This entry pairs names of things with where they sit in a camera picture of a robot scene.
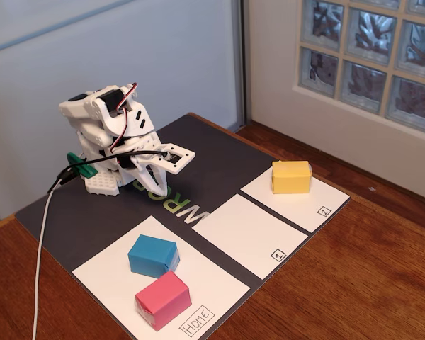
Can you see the white zone one sheet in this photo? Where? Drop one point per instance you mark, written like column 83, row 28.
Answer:
column 248, row 237

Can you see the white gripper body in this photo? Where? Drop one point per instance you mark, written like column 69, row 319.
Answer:
column 142, row 166

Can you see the white zone two sheet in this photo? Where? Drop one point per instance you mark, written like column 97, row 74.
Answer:
column 304, row 207

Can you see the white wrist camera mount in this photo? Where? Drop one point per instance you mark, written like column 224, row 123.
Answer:
column 178, row 158

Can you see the blue box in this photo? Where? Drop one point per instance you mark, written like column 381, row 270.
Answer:
column 152, row 255

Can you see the green clamp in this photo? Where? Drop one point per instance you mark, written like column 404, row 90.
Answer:
column 82, row 167

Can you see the pink box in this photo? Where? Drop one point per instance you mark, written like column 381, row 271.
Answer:
column 163, row 300

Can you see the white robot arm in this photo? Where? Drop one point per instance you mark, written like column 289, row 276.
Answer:
column 88, row 113

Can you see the glass block window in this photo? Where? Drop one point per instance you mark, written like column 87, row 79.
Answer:
column 368, row 53

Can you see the white fixed gripper finger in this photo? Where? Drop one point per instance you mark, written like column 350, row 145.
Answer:
column 155, row 184

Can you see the white home zone sheet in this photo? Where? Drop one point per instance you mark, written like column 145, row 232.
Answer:
column 110, row 283

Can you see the dark grey mat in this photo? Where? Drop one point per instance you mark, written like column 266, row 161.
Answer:
column 92, row 216

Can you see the yellow box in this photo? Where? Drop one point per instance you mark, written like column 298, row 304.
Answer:
column 291, row 177

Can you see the grey metal door frame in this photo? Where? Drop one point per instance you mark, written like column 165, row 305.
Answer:
column 241, row 60

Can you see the white moving gripper finger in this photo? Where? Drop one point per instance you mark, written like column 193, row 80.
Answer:
column 157, row 173

